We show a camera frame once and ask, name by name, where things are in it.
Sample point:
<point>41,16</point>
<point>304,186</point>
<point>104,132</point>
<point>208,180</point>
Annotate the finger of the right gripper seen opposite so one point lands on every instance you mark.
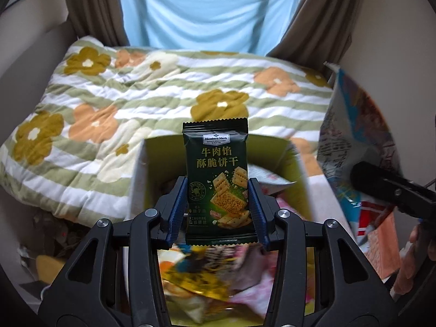
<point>388,186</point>

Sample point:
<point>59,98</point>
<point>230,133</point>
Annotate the white red blue snack bag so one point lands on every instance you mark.
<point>353,131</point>

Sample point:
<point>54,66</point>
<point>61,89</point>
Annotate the left brown curtain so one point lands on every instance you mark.
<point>102,19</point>

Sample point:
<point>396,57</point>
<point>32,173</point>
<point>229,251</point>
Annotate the grey bed headboard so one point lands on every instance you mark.
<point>24,82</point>

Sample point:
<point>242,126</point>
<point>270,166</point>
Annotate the light blue hanging cloth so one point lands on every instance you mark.
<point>252,26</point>

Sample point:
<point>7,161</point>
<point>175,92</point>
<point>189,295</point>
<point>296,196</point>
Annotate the gold yellow snack bag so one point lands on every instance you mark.
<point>206,271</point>

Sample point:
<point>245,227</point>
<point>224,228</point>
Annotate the floral striped quilt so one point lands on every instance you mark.
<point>74,154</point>

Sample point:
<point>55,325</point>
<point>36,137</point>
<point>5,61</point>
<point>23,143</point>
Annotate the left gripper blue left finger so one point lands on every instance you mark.
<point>84,292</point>

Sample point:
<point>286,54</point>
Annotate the yellow cake snack bag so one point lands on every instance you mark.
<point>197,308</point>

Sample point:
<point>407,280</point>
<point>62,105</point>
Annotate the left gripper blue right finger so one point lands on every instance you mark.
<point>322,278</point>

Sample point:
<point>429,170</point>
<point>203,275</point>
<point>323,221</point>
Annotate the person's right hand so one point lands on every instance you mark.
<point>410,263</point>

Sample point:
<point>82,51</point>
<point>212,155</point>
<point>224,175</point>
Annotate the pink red snack bag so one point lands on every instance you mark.
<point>254,282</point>

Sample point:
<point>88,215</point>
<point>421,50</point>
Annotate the brown curtain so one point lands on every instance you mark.
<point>320,32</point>
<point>102,19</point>

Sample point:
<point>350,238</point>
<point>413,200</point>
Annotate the dark green cracker packet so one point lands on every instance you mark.
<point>216,164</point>

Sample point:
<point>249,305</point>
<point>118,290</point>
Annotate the right brown curtain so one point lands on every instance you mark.
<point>320,32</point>

